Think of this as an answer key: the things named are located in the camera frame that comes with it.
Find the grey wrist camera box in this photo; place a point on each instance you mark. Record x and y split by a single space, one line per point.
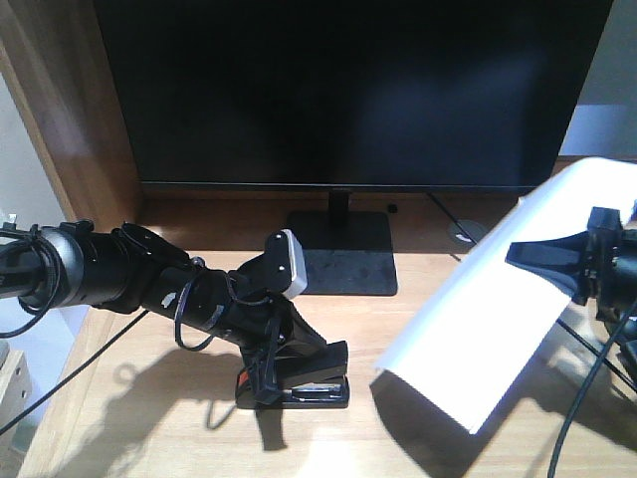
285 267

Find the wooden computer desk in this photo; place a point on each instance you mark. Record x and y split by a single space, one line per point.
146 408

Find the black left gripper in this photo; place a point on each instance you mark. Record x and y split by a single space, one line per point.
235 306

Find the black stapler orange button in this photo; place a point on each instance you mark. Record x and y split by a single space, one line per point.
316 382

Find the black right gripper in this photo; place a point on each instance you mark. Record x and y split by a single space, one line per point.
611 267

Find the grey desk cable grommet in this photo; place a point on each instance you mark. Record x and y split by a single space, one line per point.
467 232

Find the white paper sheets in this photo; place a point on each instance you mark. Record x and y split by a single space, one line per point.
467 344

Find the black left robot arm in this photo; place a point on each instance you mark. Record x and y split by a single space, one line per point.
72 264

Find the black computer monitor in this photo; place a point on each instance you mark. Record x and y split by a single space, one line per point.
344 96

